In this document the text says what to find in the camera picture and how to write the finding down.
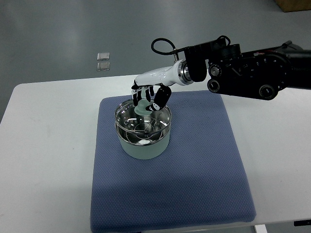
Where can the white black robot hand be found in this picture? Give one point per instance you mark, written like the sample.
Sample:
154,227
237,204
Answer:
166,76

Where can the glass lid with green knob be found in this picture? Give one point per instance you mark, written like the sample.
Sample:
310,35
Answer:
135,119

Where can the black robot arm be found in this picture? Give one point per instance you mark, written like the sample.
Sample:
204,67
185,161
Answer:
258,74

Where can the green pot with steel interior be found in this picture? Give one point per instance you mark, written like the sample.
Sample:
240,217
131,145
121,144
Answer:
143,146

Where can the lower metal floor plate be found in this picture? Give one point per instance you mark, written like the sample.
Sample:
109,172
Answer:
103,66

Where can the metal floor plate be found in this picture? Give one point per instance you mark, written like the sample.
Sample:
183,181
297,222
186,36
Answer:
103,66
103,56

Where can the upper metal floor plate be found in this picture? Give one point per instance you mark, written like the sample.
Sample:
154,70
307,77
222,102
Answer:
103,56

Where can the blue quilted mat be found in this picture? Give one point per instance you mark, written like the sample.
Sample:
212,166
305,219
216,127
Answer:
198,180

